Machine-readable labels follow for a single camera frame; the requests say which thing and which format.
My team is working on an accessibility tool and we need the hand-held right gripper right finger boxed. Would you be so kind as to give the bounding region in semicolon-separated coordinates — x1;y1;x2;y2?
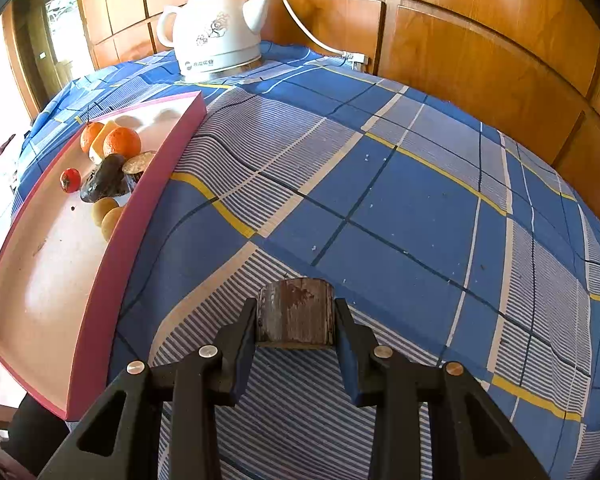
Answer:
332;297;548;480

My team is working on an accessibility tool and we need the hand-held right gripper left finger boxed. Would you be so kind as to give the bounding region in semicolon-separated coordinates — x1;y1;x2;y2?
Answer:
40;297;258;480

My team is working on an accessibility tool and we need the large dark sugarcane piece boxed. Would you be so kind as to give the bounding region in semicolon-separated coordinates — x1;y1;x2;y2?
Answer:
256;277;336;349

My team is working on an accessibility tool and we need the small yellow longan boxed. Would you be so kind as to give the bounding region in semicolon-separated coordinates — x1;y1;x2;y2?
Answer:
100;206;127;241
91;197;121;226

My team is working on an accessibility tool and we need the pink shallow tray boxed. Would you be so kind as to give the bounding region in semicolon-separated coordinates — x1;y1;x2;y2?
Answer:
0;91;206;421

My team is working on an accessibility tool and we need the small dark sugarcane piece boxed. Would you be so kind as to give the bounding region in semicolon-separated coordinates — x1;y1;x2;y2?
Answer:
121;150;157;183

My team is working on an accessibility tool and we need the orange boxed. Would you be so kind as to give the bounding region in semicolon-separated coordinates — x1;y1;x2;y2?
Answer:
80;121;106;155
103;126;143;158

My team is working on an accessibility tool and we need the pale yellow banana piece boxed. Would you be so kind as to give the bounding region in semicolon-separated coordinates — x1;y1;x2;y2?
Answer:
91;120;121;161

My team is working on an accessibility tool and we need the blue plaid tablecloth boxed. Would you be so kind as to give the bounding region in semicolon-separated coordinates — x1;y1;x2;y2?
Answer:
10;42;600;480

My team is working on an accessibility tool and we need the white ceramic electric kettle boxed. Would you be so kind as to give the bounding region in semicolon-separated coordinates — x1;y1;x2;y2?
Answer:
156;0;277;82

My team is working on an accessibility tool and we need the wooden panelled wardrobe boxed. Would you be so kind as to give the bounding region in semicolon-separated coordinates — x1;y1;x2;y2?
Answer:
75;0;600;241

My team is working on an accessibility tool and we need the wooden framed glass door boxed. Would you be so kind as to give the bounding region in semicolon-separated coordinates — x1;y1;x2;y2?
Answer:
2;0;98;121

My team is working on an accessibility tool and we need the white power cable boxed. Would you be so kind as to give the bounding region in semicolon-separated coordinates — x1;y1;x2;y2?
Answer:
232;0;370;68

